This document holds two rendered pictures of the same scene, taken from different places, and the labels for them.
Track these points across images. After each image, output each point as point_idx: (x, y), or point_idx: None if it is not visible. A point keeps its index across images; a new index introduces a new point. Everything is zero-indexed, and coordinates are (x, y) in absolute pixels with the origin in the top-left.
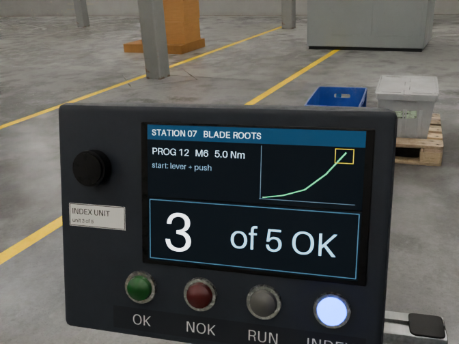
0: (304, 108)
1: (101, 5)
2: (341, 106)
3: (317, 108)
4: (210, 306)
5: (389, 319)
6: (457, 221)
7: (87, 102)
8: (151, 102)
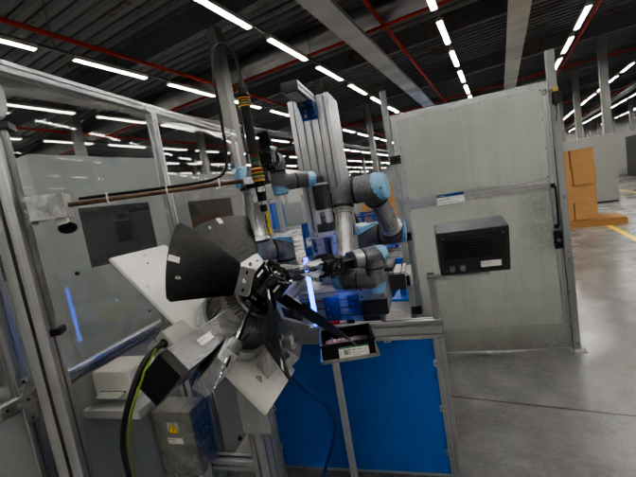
0: (450, 222)
1: None
2: (446, 230)
3: (447, 222)
4: None
5: (437, 273)
6: None
7: (501, 218)
8: None
